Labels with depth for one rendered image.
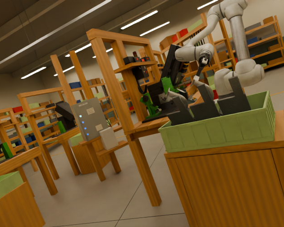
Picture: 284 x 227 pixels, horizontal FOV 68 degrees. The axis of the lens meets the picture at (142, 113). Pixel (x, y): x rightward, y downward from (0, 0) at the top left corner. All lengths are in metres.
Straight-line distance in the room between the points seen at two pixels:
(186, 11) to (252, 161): 10.85
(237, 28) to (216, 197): 1.34
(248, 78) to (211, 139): 0.81
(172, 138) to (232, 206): 0.52
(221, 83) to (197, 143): 0.81
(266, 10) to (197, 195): 10.88
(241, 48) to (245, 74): 0.22
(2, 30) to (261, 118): 8.01
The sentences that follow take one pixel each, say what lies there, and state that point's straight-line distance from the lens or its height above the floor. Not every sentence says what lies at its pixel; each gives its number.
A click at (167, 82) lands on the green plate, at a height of 1.20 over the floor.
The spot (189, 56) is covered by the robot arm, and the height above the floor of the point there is 1.35.
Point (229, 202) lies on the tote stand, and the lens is 1.43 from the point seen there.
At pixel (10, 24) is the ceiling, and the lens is 8.19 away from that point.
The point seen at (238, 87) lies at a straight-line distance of 1.21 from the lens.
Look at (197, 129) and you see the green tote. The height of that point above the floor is 0.91.
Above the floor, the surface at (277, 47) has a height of 0.87.
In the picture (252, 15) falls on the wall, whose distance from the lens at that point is 11.73.
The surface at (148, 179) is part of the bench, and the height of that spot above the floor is 0.33.
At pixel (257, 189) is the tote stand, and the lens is 1.33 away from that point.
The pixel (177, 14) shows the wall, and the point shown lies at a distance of 11.82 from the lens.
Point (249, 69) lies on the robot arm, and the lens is 1.91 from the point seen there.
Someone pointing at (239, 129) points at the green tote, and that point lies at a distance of 1.19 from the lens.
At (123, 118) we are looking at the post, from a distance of 2.14.
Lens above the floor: 1.24
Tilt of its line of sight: 7 degrees down
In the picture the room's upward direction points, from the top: 20 degrees counter-clockwise
